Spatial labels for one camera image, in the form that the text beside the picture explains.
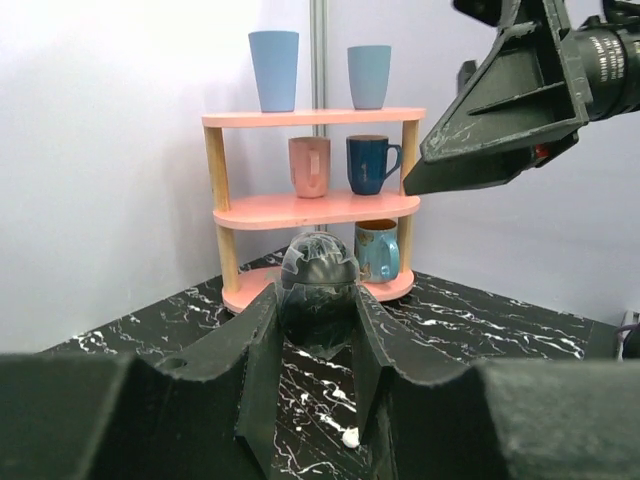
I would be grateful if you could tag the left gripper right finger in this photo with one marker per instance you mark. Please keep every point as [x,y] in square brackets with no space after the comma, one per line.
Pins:
[420,413]

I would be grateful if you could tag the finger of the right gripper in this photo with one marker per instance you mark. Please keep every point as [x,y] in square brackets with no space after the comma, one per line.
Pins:
[521,108]

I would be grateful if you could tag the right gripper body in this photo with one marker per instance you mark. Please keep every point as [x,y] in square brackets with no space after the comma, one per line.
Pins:
[607,45]

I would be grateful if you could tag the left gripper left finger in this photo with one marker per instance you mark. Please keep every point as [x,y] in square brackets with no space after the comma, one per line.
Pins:
[207,412]

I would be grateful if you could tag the black earbud charging case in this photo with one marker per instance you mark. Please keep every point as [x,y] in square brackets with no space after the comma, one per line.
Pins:
[317,293]

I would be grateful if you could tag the left white earbud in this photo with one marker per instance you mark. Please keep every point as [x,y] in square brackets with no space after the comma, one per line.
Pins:
[350,438]

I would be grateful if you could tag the pink three-tier shelf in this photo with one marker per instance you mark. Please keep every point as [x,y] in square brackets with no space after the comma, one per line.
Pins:
[280,211]

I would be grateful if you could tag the right blue plastic cup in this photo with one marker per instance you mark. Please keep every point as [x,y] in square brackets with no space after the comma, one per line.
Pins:
[368,70]

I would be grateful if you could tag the blue plastic cup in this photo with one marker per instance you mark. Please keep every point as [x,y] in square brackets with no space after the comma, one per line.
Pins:
[274,56]
[368,70]

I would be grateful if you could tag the dark blue mug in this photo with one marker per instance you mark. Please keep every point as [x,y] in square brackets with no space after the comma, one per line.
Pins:
[371,159]

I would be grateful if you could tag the light blue ceramic mug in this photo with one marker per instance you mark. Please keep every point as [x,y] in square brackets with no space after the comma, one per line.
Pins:
[376,250]

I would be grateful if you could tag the pink mug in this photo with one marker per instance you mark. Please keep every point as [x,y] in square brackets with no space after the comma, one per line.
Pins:
[310,160]

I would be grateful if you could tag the left blue plastic cup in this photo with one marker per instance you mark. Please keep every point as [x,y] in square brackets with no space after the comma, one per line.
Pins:
[274,56]

